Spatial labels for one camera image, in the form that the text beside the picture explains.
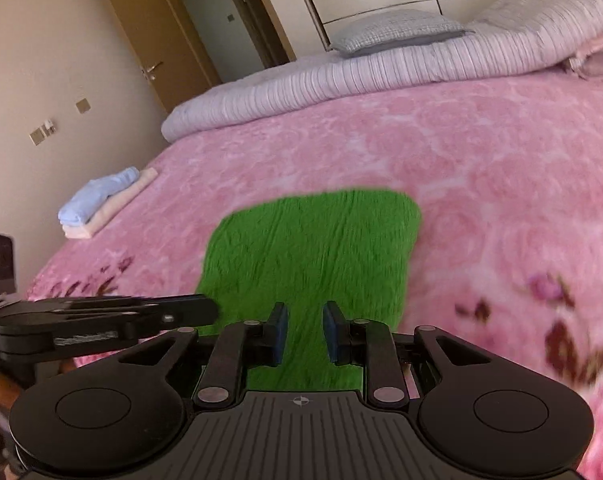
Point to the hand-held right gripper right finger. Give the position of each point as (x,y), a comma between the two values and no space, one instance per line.
(334,332)

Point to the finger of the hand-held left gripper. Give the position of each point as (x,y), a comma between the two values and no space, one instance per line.
(91,303)
(181,312)

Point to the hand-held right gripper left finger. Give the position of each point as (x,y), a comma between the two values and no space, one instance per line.
(280,332)

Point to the green knit sweater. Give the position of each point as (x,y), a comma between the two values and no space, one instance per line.
(311,270)

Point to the folded cream garment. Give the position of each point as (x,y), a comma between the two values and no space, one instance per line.
(113,205)

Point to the folded light blue garment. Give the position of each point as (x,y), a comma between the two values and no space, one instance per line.
(98,197)

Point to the pink floral blanket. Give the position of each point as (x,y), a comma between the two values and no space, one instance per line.
(481,170)

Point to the lilac striped duvet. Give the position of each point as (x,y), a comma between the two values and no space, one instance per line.
(381,65)

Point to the brown wooden door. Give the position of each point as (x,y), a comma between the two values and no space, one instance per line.
(151,25)

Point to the grey checked pillow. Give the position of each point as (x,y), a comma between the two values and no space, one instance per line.
(396,30)

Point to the pink pillow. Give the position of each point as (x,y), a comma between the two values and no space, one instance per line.
(599,52)

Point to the gold wall switch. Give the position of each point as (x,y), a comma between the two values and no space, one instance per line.
(83,106)
(37,136)

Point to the dark door frame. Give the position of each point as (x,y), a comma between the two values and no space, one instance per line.
(251,10)

